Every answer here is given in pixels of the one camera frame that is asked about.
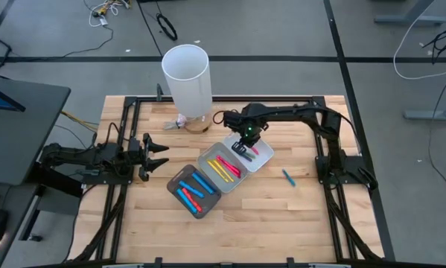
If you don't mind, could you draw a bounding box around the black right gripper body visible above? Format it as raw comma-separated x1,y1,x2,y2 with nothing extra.
222,103,271,148

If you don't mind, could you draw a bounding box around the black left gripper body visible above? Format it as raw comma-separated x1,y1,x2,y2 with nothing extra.
128,132,153,183

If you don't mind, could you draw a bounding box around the yellow highlighter marker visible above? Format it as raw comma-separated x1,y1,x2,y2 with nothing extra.
211,159,235,183
206,159,230,184

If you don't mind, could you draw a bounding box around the teal highlighter marker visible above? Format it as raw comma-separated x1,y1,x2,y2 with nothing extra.
281,168,296,188

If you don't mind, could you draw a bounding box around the white plastic bin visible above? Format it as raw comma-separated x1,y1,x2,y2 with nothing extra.
222,132,275,173

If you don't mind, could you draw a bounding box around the grey plastic bin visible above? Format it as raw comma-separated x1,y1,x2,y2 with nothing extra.
196,140,250,194

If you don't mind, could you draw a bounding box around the crumpled clear plastic wrapper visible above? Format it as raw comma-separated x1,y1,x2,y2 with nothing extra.
163,113,188,131

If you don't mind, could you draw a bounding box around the smoky dark transparent bin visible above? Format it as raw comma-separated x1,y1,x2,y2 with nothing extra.
166,164,223,220

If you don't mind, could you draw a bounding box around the white cylinder lamp wooden base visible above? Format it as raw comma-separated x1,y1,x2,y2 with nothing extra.
161,44,213,134

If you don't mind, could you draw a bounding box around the dark grey desk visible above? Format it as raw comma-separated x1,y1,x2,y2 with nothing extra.
0,76,72,187

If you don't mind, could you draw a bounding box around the black side desk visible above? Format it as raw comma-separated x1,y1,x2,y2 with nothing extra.
0,178,41,268

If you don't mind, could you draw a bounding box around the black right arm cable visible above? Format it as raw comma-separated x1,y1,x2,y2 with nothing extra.
211,109,227,126

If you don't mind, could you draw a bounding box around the black cable coil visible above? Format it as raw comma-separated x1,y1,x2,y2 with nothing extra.
156,13,179,42

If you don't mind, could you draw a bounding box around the white and yellow cable bundle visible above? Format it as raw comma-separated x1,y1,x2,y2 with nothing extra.
83,0,131,28

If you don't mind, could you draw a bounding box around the white floor cable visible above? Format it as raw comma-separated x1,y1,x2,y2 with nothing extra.
392,0,446,81

